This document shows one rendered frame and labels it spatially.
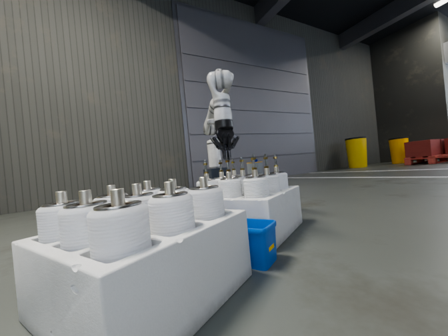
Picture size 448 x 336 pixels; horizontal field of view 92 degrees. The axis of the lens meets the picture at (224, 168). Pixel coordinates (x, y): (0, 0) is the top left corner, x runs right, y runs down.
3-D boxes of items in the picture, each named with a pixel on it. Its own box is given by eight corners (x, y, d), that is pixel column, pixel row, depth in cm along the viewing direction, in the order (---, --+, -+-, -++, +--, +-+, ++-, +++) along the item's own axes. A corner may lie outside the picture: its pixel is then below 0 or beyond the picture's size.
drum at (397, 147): (395, 163, 553) (393, 139, 553) (414, 162, 518) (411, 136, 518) (387, 164, 535) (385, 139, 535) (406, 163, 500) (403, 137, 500)
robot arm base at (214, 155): (207, 169, 156) (205, 145, 156) (218, 168, 160) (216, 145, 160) (213, 168, 148) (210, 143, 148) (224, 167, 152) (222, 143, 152)
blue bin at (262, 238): (187, 257, 76) (183, 223, 75) (206, 246, 85) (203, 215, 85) (268, 273, 59) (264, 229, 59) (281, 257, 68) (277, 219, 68)
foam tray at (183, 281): (18, 321, 49) (11, 241, 48) (158, 254, 81) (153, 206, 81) (113, 421, 27) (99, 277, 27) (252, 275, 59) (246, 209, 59)
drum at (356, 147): (354, 167, 547) (351, 139, 547) (373, 166, 508) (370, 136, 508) (343, 169, 525) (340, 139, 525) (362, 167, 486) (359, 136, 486)
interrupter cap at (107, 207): (85, 211, 36) (84, 207, 36) (126, 203, 43) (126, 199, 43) (108, 213, 32) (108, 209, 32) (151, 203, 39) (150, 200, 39)
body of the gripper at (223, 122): (218, 117, 84) (221, 141, 84) (237, 117, 88) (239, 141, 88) (210, 121, 91) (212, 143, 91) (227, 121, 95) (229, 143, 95)
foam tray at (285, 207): (187, 240, 94) (183, 199, 94) (233, 218, 126) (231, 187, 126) (273, 253, 72) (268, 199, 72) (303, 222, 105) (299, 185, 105)
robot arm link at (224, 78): (231, 69, 84) (231, 69, 97) (209, 71, 85) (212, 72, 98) (233, 88, 87) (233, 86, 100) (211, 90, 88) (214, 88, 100)
